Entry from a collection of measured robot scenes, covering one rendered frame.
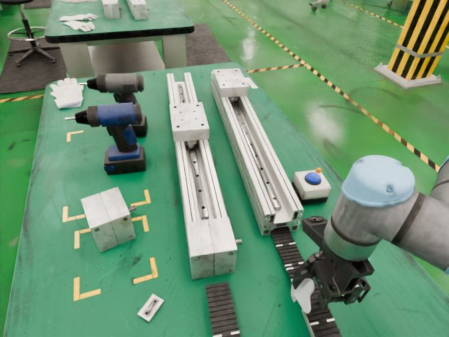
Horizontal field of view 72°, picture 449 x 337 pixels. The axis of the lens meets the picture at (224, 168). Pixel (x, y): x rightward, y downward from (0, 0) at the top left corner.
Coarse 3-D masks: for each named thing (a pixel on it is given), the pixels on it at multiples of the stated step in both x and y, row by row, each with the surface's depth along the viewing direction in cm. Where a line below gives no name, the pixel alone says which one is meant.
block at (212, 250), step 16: (192, 224) 70; (208, 224) 70; (224, 224) 70; (192, 240) 67; (208, 240) 67; (224, 240) 67; (240, 240) 72; (192, 256) 64; (208, 256) 65; (224, 256) 66; (192, 272) 68; (208, 272) 69; (224, 272) 71
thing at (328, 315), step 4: (328, 308) 63; (312, 312) 62; (316, 312) 62; (320, 312) 62; (324, 312) 62; (328, 312) 62; (308, 316) 62; (312, 316) 62; (316, 316) 61; (320, 316) 61; (324, 316) 61; (328, 316) 61; (332, 316) 62; (312, 320) 61; (316, 320) 61
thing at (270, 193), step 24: (216, 96) 125; (240, 96) 117; (240, 120) 109; (240, 144) 94; (264, 144) 95; (240, 168) 96; (264, 168) 91; (264, 192) 80; (288, 192) 80; (264, 216) 75; (288, 216) 79
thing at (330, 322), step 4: (320, 320) 61; (324, 320) 61; (328, 320) 61; (332, 320) 61; (312, 324) 60; (316, 324) 60; (320, 324) 60; (324, 324) 60; (328, 324) 60; (332, 324) 60; (336, 324) 60; (312, 328) 60; (316, 328) 60; (320, 328) 60; (324, 328) 60; (328, 328) 60; (332, 328) 60
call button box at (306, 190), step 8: (296, 176) 89; (304, 176) 88; (320, 176) 89; (296, 184) 89; (304, 184) 86; (312, 184) 86; (320, 184) 86; (328, 184) 86; (296, 192) 89; (304, 192) 85; (312, 192) 85; (320, 192) 85; (328, 192) 86; (304, 200) 87; (312, 200) 87; (320, 200) 88
